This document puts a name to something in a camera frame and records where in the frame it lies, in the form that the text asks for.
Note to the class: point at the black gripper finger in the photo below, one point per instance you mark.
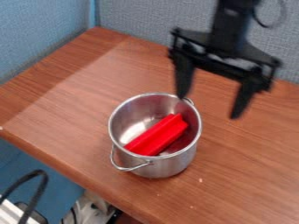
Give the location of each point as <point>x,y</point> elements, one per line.
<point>250,86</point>
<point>184,68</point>

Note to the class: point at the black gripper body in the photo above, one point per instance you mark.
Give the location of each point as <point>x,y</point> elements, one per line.
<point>222,50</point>

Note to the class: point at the red rectangular block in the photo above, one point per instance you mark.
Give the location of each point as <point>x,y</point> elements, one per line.
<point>150,143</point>

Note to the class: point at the white striped bag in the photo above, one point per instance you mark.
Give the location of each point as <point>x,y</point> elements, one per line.
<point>12,212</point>

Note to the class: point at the metal pot with handles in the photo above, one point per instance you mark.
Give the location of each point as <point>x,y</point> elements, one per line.
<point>131,119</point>

